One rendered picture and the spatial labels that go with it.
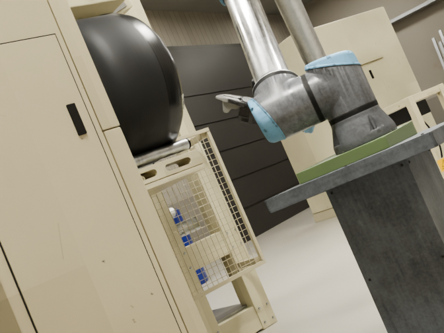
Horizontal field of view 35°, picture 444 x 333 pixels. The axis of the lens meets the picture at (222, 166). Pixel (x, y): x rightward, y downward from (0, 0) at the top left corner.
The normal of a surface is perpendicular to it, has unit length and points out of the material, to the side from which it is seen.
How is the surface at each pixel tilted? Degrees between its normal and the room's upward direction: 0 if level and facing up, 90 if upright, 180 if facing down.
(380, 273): 90
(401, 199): 90
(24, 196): 90
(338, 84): 92
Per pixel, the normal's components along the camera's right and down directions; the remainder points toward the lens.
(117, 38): 0.36, -0.63
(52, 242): 0.56, -0.29
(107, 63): -0.14, -0.14
